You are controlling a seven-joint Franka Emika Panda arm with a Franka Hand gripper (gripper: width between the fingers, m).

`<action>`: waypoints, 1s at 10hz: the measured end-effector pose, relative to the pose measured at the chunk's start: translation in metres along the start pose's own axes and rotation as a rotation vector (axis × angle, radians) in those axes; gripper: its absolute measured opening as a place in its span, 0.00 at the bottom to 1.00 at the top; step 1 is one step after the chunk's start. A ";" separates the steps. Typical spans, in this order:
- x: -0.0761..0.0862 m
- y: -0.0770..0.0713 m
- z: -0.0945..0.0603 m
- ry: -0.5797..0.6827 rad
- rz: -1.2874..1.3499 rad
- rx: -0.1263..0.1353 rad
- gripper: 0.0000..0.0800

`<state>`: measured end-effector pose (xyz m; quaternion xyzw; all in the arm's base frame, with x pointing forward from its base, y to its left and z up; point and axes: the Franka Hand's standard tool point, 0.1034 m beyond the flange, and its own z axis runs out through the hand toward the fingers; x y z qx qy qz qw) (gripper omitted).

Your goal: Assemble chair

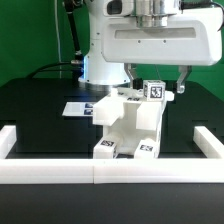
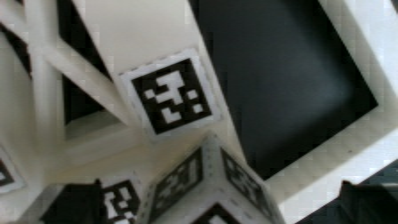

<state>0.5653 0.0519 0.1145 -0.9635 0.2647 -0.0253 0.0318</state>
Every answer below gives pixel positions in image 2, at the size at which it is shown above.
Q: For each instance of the white U-shaped frame wall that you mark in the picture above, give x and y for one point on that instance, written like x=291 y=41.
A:
x=362 y=149

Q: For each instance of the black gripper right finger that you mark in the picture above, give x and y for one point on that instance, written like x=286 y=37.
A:
x=365 y=206

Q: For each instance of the white chair backrest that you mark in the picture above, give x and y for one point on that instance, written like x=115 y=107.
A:
x=74 y=135

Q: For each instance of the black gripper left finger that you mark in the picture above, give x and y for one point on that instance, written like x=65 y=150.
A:
x=78 y=207

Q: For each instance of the white tagged cube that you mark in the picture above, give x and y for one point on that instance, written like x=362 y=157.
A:
x=211 y=191

